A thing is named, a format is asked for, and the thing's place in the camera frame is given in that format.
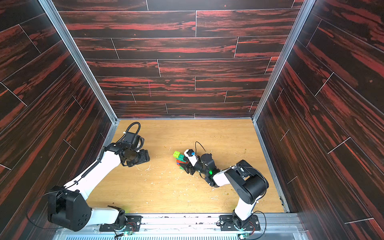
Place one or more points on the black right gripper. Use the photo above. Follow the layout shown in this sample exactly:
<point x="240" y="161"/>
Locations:
<point x="190" y="166"/>

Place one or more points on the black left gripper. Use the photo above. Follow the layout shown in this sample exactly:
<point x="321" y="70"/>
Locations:
<point x="145" y="157"/>

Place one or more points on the lime green square lego brick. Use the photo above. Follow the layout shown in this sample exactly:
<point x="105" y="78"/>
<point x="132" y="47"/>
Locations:
<point x="176" y="154"/>

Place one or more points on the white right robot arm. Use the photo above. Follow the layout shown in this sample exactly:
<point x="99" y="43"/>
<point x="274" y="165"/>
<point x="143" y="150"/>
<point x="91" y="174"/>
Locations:
<point x="248" y="182"/>

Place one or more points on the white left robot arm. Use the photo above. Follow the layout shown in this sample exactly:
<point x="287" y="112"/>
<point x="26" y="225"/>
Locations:
<point x="67" y="205"/>

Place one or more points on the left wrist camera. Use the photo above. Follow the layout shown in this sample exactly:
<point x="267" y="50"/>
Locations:
<point x="134" y="141"/>

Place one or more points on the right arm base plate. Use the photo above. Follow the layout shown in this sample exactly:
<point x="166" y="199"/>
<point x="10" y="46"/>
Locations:
<point x="231" y="223"/>

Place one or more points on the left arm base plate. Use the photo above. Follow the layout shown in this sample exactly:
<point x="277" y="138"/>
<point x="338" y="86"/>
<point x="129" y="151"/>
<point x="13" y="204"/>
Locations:
<point x="131" y="224"/>

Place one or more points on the aluminium front rail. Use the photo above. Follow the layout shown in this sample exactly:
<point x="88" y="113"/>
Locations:
<point x="279" y="226"/>

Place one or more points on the aluminium corner post left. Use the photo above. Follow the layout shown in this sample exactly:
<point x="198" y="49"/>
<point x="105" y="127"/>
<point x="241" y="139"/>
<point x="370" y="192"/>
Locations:
<point x="58" y="23"/>

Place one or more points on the aluminium corner post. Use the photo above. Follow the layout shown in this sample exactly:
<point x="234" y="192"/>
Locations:
<point x="58" y="23"/>
<point x="291" y="40"/>

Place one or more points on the aluminium corner post right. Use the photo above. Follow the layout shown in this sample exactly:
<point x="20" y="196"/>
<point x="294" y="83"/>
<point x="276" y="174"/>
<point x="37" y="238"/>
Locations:
<point x="291" y="40"/>

